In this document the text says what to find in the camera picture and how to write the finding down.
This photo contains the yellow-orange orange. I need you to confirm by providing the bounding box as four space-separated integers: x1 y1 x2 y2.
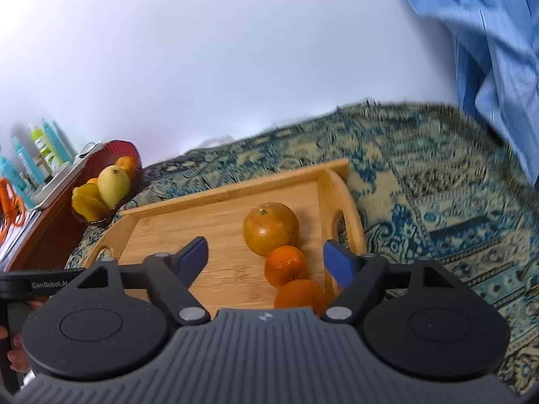
243 202 300 257

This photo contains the yellow starfruit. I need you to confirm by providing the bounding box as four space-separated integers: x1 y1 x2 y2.
71 182 111 222

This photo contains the orange handled tool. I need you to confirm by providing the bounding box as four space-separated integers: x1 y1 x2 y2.
0 178 26 245

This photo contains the tangerine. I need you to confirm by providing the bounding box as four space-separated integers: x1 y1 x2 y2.
274 278 329 310
264 245 309 289

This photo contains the orange fruit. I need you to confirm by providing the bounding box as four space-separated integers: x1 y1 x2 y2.
115 156 137 179

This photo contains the dark wooden cabinet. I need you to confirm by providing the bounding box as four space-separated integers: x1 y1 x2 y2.
0 185 91 274

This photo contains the wooden tray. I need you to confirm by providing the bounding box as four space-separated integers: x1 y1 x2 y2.
84 158 368 316

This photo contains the small blue bottle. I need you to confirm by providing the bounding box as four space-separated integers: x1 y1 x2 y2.
0 156 34 209

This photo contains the blue and tan patterned blanket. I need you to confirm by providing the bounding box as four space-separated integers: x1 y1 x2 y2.
67 99 539 396

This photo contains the dark red glass bowl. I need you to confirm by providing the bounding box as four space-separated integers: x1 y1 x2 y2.
71 139 141 226

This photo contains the person's left hand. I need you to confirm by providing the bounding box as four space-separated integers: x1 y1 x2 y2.
7 332 29 373

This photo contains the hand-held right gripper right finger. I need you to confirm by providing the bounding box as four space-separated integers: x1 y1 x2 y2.
321 239 462 325

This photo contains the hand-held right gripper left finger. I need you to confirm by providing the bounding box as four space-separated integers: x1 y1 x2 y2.
63 236 211 327

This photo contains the blue striped cloth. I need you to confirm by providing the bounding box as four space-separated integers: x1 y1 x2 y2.
383 0 539 196

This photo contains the green and white bottle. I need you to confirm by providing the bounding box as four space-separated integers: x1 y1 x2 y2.
29 124 62 169

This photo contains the yellow mango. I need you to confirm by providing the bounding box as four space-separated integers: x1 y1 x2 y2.
98 165 131 210

